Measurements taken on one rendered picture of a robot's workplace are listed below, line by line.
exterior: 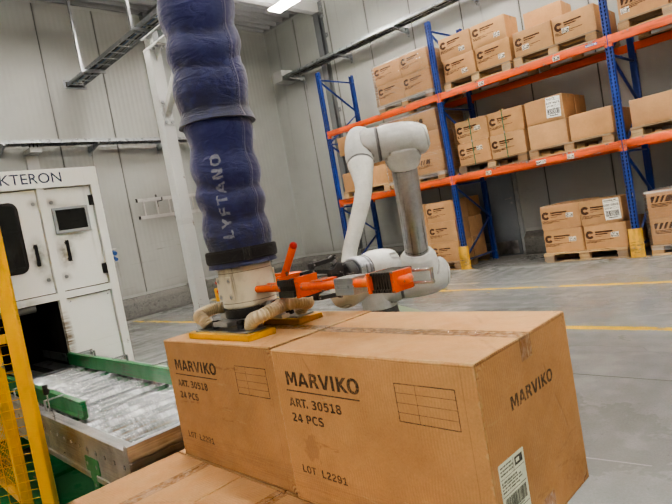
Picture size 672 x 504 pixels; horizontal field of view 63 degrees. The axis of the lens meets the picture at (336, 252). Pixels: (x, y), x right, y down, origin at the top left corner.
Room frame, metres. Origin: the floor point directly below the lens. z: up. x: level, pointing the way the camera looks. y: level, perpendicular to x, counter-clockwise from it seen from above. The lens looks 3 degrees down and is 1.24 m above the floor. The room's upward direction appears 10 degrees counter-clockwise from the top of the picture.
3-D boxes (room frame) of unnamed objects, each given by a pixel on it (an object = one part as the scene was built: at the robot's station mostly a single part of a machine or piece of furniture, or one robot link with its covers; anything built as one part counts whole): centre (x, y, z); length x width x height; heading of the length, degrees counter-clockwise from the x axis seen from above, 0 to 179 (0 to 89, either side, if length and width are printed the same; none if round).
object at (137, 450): (2.07, 0.57, 0.58); 0.70 x 0.03 x 0.06; 134
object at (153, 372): (3.35, 1.43, 0.60); 1.60 x 0.10 x 0.09; 44
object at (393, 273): (1.31, -0.11, 1.08); 0.08 x 0.07 x 0.05; 44
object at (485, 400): (1.32, -0.14, 0.74); 0.60 x 0.40 x 0.40; 44
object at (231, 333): (1.68, 0.37, 0.97); 0.34 x 0.10 x 0.05; 44
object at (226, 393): (1.76, 0.28, 0.75); 0.60 x 0.40 x 0.40; 44
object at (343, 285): (1.41, -0.03, 1.07); 0.07 x 0.07 x 0.04; 44
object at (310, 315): (1.81, 0.23, 0.97); 0.34 x 0.10 x 0.05; 44
